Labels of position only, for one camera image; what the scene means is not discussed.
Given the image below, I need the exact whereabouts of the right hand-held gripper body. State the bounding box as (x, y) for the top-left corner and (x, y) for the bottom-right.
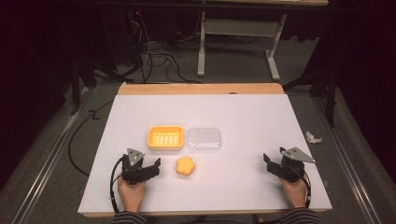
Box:
(277, 147), (317, 184)

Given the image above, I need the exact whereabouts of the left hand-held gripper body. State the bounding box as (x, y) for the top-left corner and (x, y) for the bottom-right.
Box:
(120, 147), (148, 186)

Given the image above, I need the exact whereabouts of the person's left hand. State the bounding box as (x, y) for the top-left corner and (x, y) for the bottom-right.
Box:
(117, 177), (148, 214)

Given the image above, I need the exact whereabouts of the person's right hand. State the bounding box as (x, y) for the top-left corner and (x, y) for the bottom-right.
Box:
(278, 175), (308, 209)

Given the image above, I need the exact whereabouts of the yellow soap dish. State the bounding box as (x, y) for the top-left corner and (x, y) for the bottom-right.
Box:
(146, 125), (186, 152)

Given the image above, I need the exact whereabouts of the yellow flower-shaped soap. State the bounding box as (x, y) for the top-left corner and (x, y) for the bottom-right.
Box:
(176, 156), (196, 177)

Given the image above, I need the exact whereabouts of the crumpled white paper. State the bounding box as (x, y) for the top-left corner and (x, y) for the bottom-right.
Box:
(304, 131), (323, 145)

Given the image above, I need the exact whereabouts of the white table mat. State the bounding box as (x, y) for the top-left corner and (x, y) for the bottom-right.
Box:
(77, 93), (332, 216)

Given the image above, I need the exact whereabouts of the clear plastic lid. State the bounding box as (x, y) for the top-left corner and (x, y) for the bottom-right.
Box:
(186, 126), (223, 154)

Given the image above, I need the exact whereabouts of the black metal stand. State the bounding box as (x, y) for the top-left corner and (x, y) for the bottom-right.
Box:
(68, 59), (98, 117)
(282, 66), (339, 129)

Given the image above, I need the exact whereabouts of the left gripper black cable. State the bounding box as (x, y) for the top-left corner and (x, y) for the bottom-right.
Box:
(108, 156), (126, 215)

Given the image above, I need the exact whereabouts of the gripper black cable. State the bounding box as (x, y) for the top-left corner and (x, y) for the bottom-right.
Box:
(299, 169), (313, 209)
(108, 156), (126, 215)

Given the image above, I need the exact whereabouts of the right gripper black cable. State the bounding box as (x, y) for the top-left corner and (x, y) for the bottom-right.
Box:
(299, 169), (313, 209)

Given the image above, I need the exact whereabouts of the metal floor rail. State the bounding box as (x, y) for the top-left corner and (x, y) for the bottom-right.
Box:
(312, 96), (382, 224)
(11, 87), (92, 224)

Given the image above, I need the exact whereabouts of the black floor cable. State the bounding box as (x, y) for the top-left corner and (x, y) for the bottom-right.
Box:
(67, 99), (116, 177)

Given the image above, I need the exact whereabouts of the tangle of black cables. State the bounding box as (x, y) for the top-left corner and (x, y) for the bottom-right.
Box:
(124, 10), (204, 85)

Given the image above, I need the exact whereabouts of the white metal desk frame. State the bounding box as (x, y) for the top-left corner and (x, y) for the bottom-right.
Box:
(196, 10), (288, 82)

